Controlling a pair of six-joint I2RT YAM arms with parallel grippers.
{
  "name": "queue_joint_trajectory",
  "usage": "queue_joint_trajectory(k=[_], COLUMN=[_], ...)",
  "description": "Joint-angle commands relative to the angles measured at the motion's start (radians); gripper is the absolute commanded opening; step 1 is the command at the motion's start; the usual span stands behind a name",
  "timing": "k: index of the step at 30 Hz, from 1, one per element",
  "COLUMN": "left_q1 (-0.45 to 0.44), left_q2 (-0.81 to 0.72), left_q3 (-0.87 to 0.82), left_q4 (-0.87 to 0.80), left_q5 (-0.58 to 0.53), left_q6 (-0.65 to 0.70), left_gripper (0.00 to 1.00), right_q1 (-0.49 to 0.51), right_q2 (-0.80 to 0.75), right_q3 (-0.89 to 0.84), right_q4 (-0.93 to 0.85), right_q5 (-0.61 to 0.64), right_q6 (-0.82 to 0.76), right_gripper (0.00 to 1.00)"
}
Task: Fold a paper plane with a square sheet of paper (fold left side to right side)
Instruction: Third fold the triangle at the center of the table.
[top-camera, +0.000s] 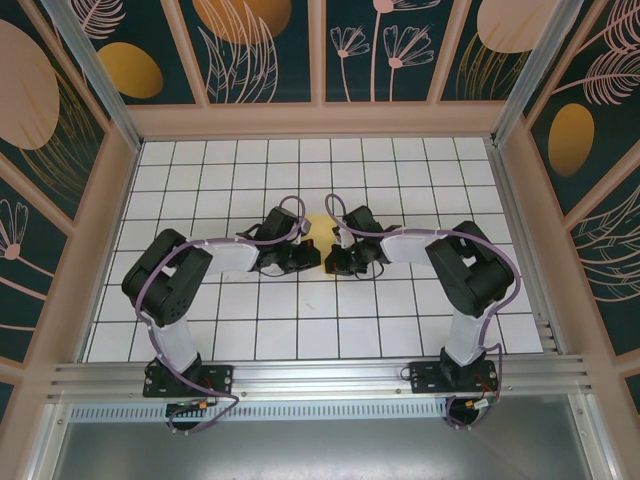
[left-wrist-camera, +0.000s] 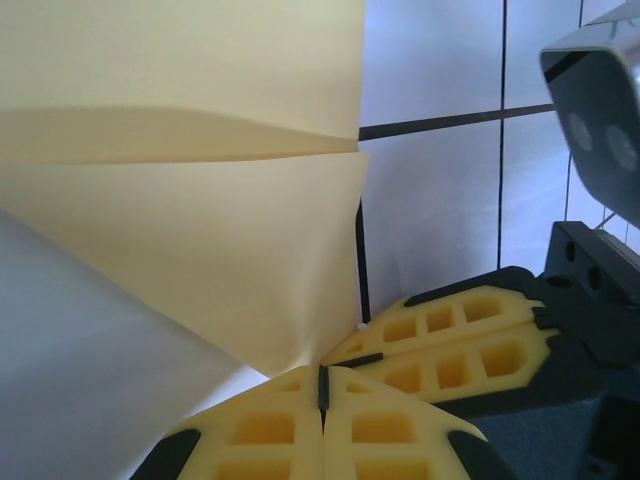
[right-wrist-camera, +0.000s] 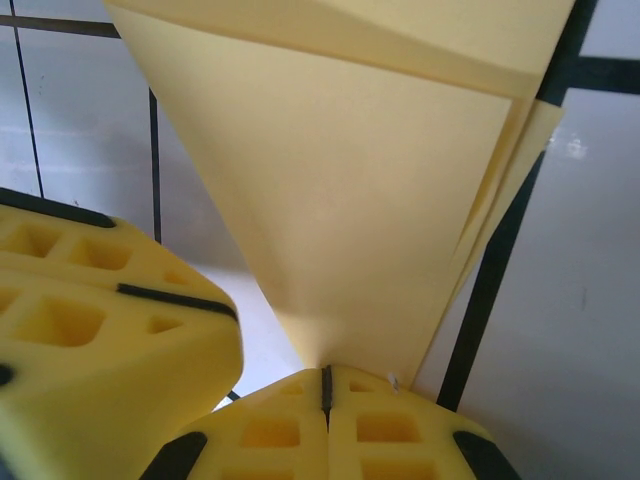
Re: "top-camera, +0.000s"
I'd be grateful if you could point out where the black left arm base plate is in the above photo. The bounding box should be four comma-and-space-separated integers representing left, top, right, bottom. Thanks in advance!
142, 363, 236, 399

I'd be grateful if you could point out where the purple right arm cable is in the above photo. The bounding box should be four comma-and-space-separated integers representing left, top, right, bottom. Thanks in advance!
324, 193, 522, 432

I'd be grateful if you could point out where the aluminium corner post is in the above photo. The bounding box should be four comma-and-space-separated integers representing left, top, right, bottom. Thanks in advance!
39, 0, 144, 152
491, 0, 601, 147

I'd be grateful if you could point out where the grey metal sheet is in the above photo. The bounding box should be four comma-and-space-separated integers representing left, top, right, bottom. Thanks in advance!
47, 419, 599, 480

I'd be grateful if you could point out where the small controller circuit board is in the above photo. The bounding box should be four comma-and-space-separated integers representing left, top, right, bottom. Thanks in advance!
462, 396, 501, 414
166, 398, 217, 417

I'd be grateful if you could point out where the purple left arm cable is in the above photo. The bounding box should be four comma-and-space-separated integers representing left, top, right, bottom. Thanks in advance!
134, 194, 309, 436

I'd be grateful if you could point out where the aluminium side rail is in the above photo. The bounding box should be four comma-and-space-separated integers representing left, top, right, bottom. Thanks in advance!
485, 139, 562, 354

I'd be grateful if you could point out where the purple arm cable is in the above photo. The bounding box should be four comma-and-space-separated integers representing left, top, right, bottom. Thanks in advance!
324, 193, 522, 432
134, 194, 309, 436

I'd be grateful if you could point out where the aluminium mounting rail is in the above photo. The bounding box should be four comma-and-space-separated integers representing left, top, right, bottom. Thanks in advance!
47, 353, 594, 401

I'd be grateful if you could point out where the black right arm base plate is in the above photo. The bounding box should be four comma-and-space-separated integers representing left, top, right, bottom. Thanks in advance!
407, 359, 501, 395

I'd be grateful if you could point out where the slotted grey cable duct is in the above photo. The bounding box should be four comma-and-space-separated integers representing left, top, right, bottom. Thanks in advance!
69, 402, 451, 424

